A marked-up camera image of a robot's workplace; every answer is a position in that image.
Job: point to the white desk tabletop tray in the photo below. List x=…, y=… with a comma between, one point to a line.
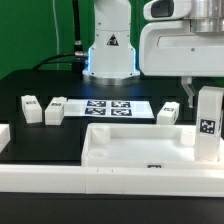
x=144, y=146

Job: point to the white front fence bar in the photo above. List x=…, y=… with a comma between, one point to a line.
x=123, y=181

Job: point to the white marker sheet with tags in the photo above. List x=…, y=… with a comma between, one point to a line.
x=108, y=108

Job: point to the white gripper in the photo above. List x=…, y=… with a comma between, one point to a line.
x=170, y=49

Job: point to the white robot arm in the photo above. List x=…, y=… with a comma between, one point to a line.
x=112, y=59

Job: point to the white left fence block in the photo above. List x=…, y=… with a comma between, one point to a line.
x=4, y=136

